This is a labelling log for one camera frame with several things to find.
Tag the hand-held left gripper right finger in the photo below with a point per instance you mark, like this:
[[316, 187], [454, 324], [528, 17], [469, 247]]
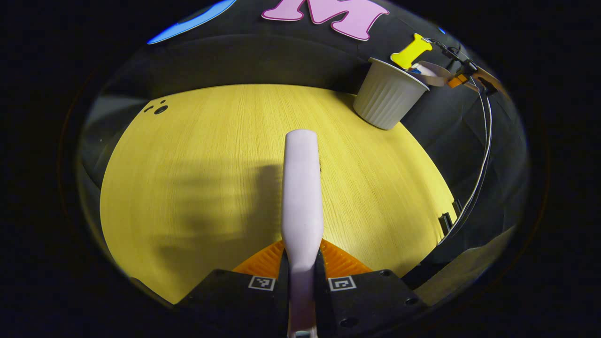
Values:
[[321, 300]]

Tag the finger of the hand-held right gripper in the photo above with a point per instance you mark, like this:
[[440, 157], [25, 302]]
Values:
[[456, 81]]

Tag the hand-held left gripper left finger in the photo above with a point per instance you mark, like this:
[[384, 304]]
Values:
[[281, 300]]

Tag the blue paper scrap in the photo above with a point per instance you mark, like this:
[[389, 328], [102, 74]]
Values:
[[415, 71]]

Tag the white ribbed garbage bin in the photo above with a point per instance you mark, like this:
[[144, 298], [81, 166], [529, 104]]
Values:
[[385, 98]]

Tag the black backdrop cloth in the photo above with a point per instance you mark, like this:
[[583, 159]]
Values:
[[263, 61]]

